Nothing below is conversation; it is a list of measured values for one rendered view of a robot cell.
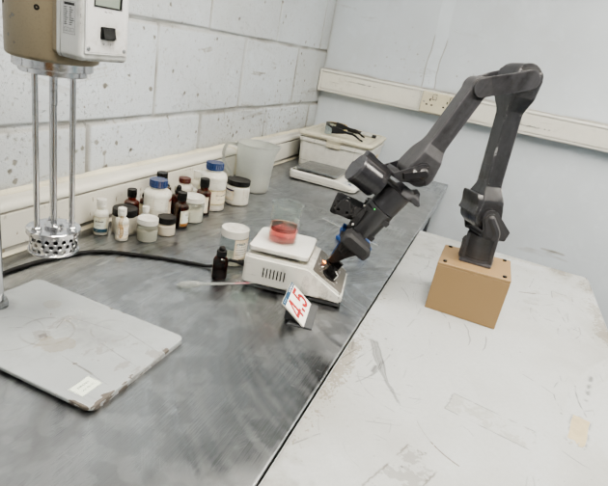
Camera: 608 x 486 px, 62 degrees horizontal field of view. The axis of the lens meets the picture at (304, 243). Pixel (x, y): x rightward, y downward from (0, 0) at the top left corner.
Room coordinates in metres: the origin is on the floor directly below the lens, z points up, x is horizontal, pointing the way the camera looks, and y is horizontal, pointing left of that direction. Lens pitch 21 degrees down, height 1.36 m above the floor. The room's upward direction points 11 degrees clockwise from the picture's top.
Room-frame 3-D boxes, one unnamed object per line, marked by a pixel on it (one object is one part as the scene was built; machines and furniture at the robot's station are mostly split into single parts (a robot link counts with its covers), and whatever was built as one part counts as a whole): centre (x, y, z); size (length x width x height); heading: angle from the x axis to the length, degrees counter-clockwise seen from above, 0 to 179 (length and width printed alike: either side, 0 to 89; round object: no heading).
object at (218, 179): (1.33, 0.27, 0.96); 0.07 x 0.07 x 0.13
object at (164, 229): (1.08, 0.32, 0.92); 0.04 x 0.04 x 0.04
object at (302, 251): (0.95, 0.04, 0.98); 0.12 x 0.12 x 0.01; 84
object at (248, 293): (0.85, 0.09, 0.91); 0.06 x 0.06 x 0.02
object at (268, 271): (0.95, 0.01, 0.94); 0.22 x 0.13 x 0.08; 84
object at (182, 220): (1.14, 0.30, 0.94); 0.04 x 0.04 x 0.09
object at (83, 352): (0.62, 0.33, 0.91); 0.30 x 0.20 x 0.01; 72
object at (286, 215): (0.95, 0.05, 1.03); 0.07 x 0.06 x 0.08; 170
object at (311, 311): (0.82, -0.02, 0.92); 0.09 x 0.06 x 0.04; 175
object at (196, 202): (1.20, 0.29, 0.93); 0.06 x 0.06 x 0.07
